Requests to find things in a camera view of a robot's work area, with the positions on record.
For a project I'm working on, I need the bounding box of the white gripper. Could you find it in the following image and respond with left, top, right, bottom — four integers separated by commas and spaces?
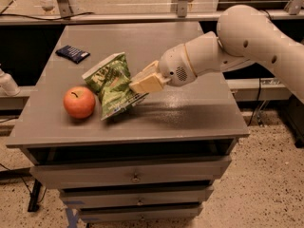
129, 44, 197, 93

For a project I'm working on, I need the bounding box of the green jalapeno chip bag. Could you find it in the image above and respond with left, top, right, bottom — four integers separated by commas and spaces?
82, 52, 147, 121

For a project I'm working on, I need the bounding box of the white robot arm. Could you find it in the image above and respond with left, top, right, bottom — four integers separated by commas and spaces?
130, 5, 304, 102

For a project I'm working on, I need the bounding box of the red apple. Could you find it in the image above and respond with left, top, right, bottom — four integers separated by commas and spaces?
63, 86, 96, 119

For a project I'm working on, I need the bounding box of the dark blue snack packet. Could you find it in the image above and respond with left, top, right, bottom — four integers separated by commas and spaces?
55, 45, 90, 64

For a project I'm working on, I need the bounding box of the grey drawer cabinet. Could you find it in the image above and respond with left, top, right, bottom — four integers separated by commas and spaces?
5, 22, 251, 224

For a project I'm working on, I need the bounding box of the top grey drawer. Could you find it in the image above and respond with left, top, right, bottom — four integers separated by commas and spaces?
30, 156, 231, 189

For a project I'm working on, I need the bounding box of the grey drawer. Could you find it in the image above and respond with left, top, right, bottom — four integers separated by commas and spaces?
60, 185, 214, 209
30, 156, 231, 189
79, 203, 202, 223

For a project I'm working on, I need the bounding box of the middle grey drawer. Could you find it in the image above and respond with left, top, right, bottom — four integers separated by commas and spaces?
60, 185, 214, 209

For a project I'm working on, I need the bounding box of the bottom grey drawer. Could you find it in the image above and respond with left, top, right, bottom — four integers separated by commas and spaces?
79, 203, 202, 223

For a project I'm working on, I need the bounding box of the white pipe at left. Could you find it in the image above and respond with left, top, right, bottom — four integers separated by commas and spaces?
0, 68, 20, 96

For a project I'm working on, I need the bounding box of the black stand foot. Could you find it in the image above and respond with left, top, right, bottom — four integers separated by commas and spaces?
28, 180, 42, 213

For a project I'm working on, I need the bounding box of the black cable on rail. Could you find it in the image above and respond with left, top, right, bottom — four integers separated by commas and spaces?
0, 10, 95, 22

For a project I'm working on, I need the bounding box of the black cable at right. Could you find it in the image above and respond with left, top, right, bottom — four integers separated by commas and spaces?
246, 77, 264, 127

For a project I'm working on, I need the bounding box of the grey metal rail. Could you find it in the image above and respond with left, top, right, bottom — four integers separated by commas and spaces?
0, 9, 289, 27

